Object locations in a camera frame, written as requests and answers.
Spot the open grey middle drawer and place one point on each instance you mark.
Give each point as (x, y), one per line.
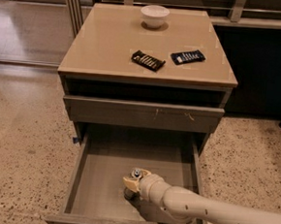
(96, 193)

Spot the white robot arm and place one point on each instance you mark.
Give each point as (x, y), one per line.
(181, 203)

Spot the closed grey top drawer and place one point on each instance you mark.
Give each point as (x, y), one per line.
(143, 114)

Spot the white ceramic bowl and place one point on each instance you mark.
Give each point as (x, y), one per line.
(154, 16)

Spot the beige drawer cabinet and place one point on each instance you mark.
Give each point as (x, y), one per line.
(98, 64)

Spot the small blue floor object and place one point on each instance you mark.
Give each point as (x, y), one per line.
(75, 140)

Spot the blue silver redbull can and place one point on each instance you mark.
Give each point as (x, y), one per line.
(131, 182)

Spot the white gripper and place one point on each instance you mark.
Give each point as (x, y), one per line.
(146, 184)

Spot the black gold snack packet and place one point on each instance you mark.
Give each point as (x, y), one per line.
(147, 61)

